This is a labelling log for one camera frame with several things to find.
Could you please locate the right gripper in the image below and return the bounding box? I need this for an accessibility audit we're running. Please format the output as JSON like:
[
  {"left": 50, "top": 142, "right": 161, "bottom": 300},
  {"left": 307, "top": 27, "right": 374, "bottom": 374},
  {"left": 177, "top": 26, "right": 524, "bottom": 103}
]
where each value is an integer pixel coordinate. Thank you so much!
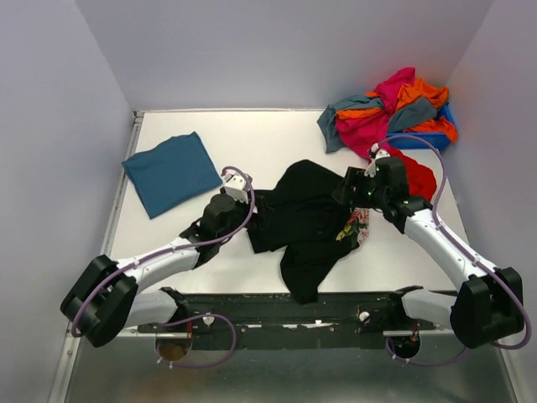
[{"left": 331, "top": 166, "right": 388, "bottom": 209}]

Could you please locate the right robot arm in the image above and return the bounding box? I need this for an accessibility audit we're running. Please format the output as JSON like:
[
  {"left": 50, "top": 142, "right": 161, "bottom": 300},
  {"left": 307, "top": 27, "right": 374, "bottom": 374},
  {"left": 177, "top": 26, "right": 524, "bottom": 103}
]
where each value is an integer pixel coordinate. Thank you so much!
[{"left": 332, "top": 156, "right": 530, "bottom": 348}]

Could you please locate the folded blue t shirt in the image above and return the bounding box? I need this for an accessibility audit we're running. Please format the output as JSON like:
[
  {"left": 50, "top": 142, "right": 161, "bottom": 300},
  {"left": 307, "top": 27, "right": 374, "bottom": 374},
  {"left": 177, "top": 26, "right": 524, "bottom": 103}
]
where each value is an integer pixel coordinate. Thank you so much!
[{"left": 122, "top": 132, "right": 222, "bottom": 219}]

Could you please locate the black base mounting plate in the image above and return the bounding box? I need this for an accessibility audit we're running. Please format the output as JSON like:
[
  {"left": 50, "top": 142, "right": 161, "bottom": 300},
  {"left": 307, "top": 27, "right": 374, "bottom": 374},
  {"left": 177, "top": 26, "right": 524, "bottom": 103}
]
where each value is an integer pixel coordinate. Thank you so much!
[{"left": 138, "top": 292, "right": 434, "bottom": 350}]

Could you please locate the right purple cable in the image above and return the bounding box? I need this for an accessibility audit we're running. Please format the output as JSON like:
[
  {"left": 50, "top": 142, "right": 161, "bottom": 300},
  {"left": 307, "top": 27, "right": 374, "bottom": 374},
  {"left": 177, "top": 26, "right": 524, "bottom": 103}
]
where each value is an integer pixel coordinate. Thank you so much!
[{"left": 368, "top": 133, "right": 528, "bottom": 367}]

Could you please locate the grey blue t shirt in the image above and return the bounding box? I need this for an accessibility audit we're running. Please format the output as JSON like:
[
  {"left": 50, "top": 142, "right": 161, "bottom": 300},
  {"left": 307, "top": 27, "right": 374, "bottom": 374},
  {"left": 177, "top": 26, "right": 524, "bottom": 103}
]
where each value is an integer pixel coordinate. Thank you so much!
[{"left": 317, "top": 95, "right": 437, "bottom": 154}]

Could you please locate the black t shirt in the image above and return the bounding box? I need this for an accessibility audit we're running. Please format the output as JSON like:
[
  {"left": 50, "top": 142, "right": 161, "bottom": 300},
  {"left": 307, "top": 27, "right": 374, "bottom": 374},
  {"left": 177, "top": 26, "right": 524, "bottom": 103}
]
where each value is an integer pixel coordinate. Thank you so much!
[{"left": 247, "top": 160, "right": 370, "bottom": 304}]

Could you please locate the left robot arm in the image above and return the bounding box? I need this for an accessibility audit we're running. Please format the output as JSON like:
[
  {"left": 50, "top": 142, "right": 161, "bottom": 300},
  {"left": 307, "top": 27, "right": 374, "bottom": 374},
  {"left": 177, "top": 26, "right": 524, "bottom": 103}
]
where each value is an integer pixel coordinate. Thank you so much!
[{"left": 60, "top": 191, "right": 256, "bottom": 348}]

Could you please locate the red t shirt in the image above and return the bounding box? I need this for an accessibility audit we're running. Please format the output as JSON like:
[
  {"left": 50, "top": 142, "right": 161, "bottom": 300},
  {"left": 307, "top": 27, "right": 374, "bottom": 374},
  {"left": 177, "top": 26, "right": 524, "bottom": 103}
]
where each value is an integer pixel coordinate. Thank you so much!
[{"left": 388, "top": 148, "right": 437, "bottom": 202}]

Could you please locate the aluminium frame rail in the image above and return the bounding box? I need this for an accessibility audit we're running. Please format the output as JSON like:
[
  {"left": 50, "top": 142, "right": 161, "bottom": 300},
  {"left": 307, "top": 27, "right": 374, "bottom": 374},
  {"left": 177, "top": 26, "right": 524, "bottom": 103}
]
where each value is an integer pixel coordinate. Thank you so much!
[{"left": 45, "top": 111, "right": 146, "bottom": 403}]

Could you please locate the orange t shirt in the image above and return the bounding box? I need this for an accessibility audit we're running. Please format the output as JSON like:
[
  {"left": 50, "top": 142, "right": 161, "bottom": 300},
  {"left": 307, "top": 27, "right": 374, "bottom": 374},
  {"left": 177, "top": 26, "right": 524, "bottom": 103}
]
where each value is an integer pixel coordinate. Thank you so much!
[{"left": 335, "top": 78, "right": 458, "bottom": 144}]

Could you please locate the purple cable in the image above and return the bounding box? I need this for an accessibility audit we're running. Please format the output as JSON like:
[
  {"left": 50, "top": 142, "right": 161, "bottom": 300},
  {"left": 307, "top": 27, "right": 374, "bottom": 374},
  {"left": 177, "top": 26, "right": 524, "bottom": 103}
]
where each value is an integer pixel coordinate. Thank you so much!
[
  {"left": 368, "top": 133, "right": 528, "bottom": 367},
  {"left": 70, "top": 165, "right": 256, "bottom": 370}
]

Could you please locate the blue plastic bin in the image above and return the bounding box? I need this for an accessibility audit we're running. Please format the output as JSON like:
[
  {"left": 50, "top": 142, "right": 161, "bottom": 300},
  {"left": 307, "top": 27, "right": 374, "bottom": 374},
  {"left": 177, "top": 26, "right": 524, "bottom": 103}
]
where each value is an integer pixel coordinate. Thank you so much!
[{"left": 388, "top": 103, "right": 459, "bottom": 151}]

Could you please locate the magenta t shirt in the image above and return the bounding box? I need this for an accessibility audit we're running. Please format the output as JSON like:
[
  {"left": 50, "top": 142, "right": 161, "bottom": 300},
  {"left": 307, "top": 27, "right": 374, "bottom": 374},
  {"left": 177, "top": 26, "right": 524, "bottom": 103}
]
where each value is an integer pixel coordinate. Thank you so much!
[{"left": 334, "top": 67, "right": 415, "bottom": 159}]

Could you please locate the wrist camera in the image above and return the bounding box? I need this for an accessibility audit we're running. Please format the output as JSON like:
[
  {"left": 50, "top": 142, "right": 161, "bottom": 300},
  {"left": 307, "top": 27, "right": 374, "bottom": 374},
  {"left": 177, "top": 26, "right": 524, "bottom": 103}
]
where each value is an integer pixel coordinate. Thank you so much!
[
  {"left": 364, "top": 143, "right": 390, "bottom": 177},
  {"left": 221, "top": 172, "right": 250, "bottom": 204}
]

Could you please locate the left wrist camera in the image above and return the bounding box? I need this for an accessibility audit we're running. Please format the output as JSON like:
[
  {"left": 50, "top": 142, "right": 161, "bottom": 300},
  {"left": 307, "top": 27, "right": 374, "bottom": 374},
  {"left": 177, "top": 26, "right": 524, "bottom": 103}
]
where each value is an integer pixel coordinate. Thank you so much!
[{"left": 221, "top": 172, "right": 250, "bottom": 204}]

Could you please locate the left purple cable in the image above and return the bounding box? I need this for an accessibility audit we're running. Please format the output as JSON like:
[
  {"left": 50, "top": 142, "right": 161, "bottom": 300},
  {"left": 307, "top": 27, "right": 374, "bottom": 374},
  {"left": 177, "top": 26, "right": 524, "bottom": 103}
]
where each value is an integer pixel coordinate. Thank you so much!
[{"left": 70, "top": 165, "right": 256, "bottom": 370}]

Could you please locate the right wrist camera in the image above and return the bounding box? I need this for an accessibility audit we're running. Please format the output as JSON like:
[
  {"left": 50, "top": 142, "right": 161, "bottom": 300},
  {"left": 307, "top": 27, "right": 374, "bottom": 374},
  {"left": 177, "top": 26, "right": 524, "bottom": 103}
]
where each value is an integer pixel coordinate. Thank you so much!
[{"left": 364, "top": 143, "right": 390, "bottom": 177}]

